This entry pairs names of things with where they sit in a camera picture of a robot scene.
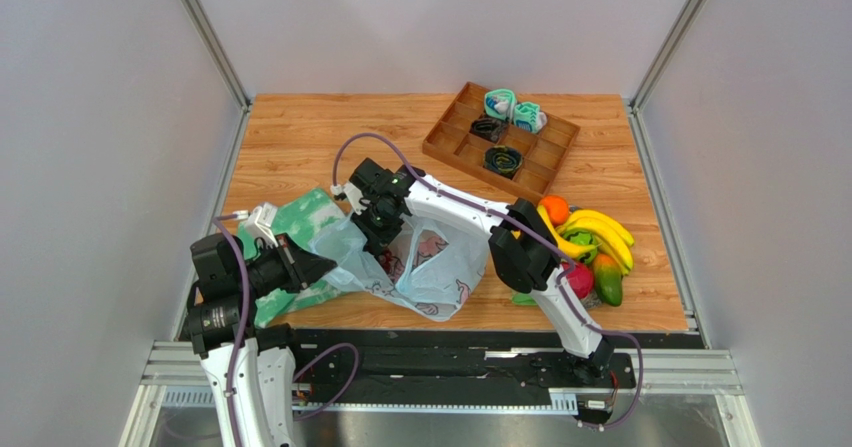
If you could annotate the brown wooden compartment tray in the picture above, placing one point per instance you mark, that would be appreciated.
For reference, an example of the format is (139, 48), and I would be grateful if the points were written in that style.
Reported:
(521, 163)

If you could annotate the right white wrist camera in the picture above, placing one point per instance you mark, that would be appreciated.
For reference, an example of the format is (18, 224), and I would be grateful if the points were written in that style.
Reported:
(351, 194)

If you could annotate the pink fake dragon fruit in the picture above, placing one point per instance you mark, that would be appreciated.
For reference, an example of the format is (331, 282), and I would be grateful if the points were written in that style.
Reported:
(581, 281)

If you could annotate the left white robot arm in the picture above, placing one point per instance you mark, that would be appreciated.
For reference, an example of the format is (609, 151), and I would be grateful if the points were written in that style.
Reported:
(250, 371)

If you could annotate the speckled round plate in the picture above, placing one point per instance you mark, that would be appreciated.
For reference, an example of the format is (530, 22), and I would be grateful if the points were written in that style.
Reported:
(608, 262)

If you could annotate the orange fake tangerine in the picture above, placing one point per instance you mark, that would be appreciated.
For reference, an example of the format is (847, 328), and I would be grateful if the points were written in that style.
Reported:
(557, 209)

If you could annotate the green fake watermelon ball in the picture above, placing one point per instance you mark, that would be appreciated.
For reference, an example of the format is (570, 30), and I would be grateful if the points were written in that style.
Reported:
(584, 239)

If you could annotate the single yellow fake banana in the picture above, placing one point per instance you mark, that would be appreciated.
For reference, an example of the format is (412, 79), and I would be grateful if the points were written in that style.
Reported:
(581, 253)

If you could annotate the dark red fake grapes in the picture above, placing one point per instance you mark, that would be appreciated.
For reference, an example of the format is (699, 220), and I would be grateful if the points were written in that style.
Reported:
(392, 265)

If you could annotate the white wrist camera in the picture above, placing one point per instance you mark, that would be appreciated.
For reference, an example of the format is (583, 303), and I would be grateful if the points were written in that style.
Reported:
(351, 194)
(258, 223)

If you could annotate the aluminium frame rail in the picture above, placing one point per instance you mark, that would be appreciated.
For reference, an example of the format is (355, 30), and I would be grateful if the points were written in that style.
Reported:
(687, 394)

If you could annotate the yellow fake banana bunch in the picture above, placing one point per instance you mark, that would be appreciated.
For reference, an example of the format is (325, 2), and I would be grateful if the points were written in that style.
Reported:
(612, 238)

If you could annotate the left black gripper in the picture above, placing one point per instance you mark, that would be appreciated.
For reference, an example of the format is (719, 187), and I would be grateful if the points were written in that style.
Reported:
(300, 267)

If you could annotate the black item in tray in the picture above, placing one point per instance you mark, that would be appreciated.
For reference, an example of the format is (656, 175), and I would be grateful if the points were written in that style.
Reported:
(488, 128)

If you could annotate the translucent printed plastic bag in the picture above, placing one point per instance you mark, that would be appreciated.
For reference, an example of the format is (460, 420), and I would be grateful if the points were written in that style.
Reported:
(443, 265)

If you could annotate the red green fake mango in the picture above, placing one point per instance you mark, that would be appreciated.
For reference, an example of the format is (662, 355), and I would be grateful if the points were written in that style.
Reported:
(607, 280)

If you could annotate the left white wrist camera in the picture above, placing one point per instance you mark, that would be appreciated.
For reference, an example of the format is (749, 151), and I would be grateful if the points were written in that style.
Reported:
(258, 223)

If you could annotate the green white folded cloth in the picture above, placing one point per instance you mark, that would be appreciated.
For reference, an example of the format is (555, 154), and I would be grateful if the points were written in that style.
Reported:
(301, 219)

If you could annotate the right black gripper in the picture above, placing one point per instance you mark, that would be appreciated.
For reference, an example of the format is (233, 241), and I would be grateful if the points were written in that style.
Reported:
(381, 231)

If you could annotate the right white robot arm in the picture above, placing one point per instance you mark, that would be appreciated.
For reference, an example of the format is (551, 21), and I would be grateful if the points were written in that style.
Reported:
(524, 252)

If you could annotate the teal white rolled sock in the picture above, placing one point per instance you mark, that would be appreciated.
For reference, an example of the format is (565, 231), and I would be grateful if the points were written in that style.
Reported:
(500, 104)
(528, 116)

